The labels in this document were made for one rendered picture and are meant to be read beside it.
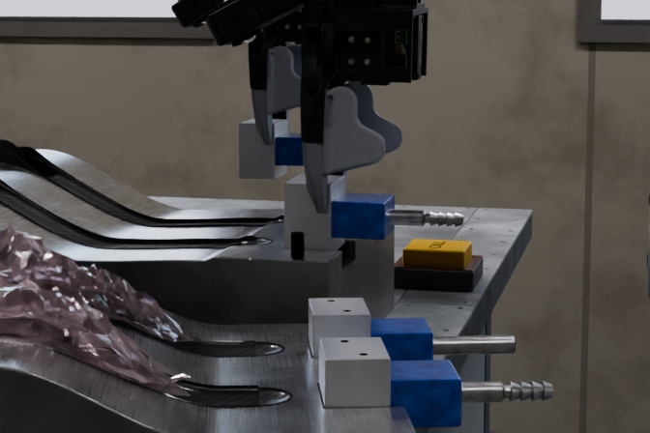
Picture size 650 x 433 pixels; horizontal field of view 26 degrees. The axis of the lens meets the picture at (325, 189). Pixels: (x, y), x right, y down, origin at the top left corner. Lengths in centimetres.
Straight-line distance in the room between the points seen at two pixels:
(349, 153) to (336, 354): 27
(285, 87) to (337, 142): 32
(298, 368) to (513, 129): 236
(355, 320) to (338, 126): 20
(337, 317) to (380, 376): 11
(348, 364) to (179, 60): 270
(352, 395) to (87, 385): 15
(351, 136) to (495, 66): 218
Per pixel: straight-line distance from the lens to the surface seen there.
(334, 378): 77
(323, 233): 104
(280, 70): 133
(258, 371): 85
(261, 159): 135
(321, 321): 87
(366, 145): 101
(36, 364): 73
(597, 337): 323
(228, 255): 103
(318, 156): 101
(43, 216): 116
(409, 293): 133
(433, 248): 136
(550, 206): 319
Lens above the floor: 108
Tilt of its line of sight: 8 degrees down
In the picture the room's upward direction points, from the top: straight up
